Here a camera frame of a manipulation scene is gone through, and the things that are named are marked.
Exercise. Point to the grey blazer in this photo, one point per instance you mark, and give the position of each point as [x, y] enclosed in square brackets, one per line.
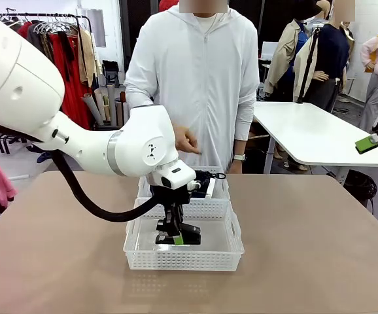
[42, 42]

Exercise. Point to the black chair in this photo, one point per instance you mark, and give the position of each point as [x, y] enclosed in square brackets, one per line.
[110, 67]

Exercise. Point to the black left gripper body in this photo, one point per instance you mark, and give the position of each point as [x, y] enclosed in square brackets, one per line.
[172, 196]

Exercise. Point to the mannequin in beige coat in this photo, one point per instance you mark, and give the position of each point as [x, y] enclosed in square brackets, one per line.
[285, 59]

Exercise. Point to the navy cloth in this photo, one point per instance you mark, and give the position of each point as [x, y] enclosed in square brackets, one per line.
[43, 157]

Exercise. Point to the brown cardboard tube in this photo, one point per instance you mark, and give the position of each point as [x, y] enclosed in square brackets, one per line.
[119, 114]

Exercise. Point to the person's right hand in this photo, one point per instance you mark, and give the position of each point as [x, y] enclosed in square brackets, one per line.
[187, 140]

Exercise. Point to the red jacket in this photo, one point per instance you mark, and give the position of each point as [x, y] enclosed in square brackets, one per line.
[24, 28]

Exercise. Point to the cream paper roll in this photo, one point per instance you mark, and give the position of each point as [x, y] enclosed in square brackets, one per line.
[100, 101]

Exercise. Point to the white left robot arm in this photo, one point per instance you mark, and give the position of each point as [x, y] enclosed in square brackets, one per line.
[28, 81]

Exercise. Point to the person's right forearm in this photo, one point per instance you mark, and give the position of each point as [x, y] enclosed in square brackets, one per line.
[136, 95]

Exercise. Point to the mannequin in navy top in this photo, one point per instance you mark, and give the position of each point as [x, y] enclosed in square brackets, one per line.
[331, 59]

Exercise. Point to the white table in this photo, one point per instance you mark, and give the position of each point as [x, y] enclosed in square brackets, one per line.
[306, 131]

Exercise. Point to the black stapler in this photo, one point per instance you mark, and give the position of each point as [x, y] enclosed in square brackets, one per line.
[192, 235]

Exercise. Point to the red cloth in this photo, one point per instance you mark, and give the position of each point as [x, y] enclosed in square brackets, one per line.
[169, 4]

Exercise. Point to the white paper tube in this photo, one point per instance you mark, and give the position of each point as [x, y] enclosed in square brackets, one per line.
[127, 109]

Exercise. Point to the person in white hoodie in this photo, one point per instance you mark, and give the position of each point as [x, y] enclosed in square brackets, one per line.
[208, 81]

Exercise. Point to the person's left hand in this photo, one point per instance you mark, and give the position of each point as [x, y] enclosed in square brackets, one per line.
[237, 167]

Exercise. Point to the person's left forearm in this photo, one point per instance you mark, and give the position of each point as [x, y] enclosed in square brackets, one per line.
[244, 127]

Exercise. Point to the translucent white perforated basket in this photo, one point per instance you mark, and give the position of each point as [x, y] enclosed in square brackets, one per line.
[223, 191]
[182, 261]

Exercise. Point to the black scarf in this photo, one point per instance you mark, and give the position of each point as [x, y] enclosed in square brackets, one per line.
[67, 55]

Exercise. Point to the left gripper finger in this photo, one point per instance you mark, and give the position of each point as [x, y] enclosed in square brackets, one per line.
[163, 225]
[177, 225]

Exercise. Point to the beige garment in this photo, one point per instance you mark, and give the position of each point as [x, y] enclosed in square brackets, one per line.
[86, 55]

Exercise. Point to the tall grey cardboard tube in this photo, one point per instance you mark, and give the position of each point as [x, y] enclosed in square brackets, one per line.
[112, 104]

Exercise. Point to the black clothes rack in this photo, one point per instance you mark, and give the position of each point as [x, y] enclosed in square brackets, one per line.
[45, 14]

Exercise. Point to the white wristwatch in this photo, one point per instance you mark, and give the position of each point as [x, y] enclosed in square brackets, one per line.
[239, 157]

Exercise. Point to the red dress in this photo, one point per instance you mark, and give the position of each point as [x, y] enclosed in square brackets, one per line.
[74, 98]

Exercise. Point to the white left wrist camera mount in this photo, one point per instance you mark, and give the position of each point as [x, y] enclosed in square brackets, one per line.
[195, 185]

